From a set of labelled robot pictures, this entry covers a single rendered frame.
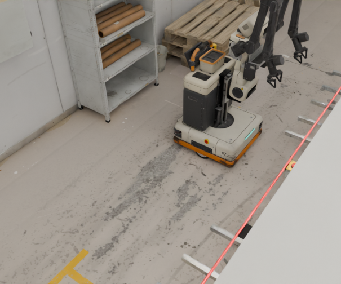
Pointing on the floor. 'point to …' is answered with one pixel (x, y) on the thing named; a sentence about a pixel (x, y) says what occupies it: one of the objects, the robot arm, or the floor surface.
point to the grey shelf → (90, 69)
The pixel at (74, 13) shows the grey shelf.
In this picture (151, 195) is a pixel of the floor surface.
